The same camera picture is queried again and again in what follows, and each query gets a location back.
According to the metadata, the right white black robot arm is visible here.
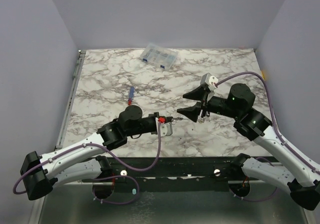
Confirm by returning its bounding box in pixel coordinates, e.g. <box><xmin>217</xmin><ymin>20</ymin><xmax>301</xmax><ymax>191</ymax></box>
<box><xmin>177</xmin><ymin>83</ymin><xmax>320</xmax><ymax>211</ymax></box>

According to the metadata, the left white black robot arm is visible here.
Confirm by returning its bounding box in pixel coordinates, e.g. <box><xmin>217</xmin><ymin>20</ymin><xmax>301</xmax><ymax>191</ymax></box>
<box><xmin>13</xmin><ymin>105</ymin><xmax>172</xmax><ymax>201</ymax></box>

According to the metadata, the blue red screwdriver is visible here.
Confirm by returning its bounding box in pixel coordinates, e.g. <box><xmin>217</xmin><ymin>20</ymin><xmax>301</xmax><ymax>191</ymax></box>
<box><xmin>127</xmin><ymin>86</ymin><xmax>135</xmax><ymax>106</ymax></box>

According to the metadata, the clear plastic organizer box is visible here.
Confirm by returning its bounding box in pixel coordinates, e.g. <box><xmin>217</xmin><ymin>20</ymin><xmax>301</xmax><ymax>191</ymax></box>
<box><xmin>140</xmin><ymin>43</ymin><xmax>178</xmax><ymax>70</ymax></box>

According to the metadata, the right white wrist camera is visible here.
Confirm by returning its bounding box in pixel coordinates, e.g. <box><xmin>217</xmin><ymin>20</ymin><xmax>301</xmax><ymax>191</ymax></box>
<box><xmin>200</xmin><ymin>73</ymin><xmax>219</xmax><ymax>92</ymax></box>

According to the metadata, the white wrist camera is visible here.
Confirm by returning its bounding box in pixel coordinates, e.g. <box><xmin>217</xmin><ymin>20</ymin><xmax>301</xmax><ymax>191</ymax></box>
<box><xmin>200</xmin><ymin>73</ymin><xmax>219</xmax><ymax>92</ymax></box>
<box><xmin>159</xmin><ymin>122</ymin><xmax>173</xmax><ymax>137</ymax></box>

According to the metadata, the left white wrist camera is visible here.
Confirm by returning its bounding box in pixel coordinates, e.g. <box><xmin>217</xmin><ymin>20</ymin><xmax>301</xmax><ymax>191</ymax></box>
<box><xmin>159</xmin><ymin>122</ymin><xmax>173</xmax><ymax>137</ymax></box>

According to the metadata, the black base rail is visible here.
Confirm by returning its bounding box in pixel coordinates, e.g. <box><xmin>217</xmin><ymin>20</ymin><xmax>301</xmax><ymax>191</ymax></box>
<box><xmin>82</xmin><ymin>155</ymin><xmax>288</xmax><ymax>192</ymax></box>

